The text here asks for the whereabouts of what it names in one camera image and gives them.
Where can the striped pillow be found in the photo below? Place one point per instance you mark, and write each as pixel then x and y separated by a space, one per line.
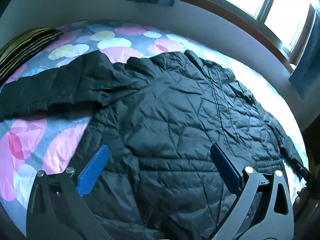
pixel 23 46

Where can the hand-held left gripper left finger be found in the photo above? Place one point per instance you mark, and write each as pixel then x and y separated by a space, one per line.
pixel 93 166

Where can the black quilted jacket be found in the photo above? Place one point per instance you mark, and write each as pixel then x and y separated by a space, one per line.
pixel 175 110

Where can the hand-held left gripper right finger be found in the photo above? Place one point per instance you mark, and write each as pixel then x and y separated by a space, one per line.
pixel 226 163

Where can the circle patterned bed blanket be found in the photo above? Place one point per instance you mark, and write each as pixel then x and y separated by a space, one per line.
pixel 117 41

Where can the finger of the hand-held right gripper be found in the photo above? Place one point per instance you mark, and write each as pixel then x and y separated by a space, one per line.
pixel 302 171

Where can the wooden framed window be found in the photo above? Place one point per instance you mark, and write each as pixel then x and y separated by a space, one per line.
pixel 252 2

